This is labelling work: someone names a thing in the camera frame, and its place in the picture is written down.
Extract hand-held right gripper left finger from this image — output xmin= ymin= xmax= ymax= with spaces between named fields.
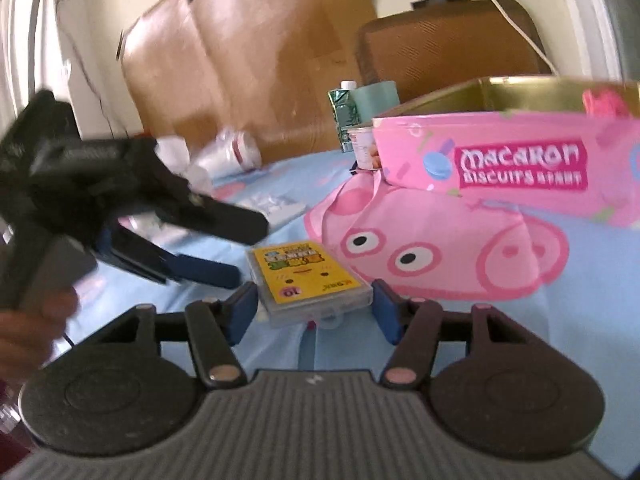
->
xmin=107 ymin=282 xmax=258 ymax=391

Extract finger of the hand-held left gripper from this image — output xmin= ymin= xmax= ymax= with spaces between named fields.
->
xmin=164 ymin=191 xmax=272 ymax=247
xmin=95 ymin=225 xmax=242 ymax=291

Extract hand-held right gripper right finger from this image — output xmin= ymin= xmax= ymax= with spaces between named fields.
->
xmin=371 ymin=279 xmax=526 ymax=391

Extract yellow card box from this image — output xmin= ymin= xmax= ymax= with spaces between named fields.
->
xmin=245 ymin=242 xmax=374 ymax=329

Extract pink biscuit tin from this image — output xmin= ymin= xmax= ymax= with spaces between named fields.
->
xmin=372 ymin=76 xmax=640 ymax=230

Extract pink knitted toy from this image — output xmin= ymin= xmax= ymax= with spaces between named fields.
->
xmin=582 ymin=89 xmax=629 ymax=119

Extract person's left hand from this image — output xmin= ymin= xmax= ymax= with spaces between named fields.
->
xmin=0 ymin=290 xmax=81 ymax=386

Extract white plastic packet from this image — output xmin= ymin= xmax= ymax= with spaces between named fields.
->
xmin=239 ymin=192 xmax=306 ymax=224

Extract plastic-wrapped paper cups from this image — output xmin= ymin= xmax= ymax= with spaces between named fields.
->
xmin=192 ymin=130 xmax=263 ymax=181

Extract white tissue pack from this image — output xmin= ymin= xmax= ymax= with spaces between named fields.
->
xmin=154 ymin=135 xmax=192 ymax=173

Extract small yogurt cup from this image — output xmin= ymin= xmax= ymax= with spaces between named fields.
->
xmin=347 ymin=126 xmax=384 ymax=172

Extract green drink carton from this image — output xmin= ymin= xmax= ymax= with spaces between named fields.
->
xmin=328 ymin=80 xmax=362 ymax=154

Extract wood-grain board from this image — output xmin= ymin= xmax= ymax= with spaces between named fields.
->
xmin=119 ymin=0 xmax=379 ymax=167

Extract blue cartoon pig bedsheet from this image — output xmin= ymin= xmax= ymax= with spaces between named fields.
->
xmin=50 ymin=147 xmax=640 ymax=480

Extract brown woven chair back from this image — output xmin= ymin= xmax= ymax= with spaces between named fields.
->
xmin=356 ymin=0 xmax=552 ymax=107

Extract white power cable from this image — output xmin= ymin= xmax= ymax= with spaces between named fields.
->
xmin=450 ymin=0 xmax=560 ymax=77

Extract white window frame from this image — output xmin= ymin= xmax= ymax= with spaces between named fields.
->
xmin=550 ymin=0 xmax=640 ymax=82

